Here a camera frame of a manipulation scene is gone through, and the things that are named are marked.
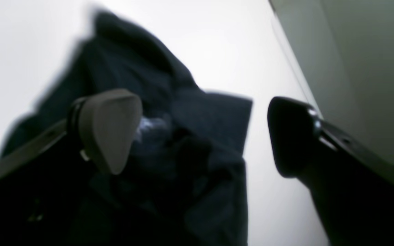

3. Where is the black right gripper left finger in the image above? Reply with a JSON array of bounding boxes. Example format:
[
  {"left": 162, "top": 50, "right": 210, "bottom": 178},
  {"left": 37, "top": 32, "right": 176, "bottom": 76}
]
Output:
[{"left": 0, "top": 89, "right": 143, "bottom": 246}]

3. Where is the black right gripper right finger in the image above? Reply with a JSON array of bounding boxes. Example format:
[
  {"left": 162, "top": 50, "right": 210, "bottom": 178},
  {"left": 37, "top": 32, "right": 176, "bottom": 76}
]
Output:
[{"left": 267, "top": 97, "right": 394, "bottom": 246}]

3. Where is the black T-shirt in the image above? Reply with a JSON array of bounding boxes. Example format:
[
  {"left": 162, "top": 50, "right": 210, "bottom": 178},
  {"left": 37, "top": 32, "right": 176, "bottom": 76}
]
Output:
[{"left": 0, "top": 11, "right": 252, "bottom": 246}]

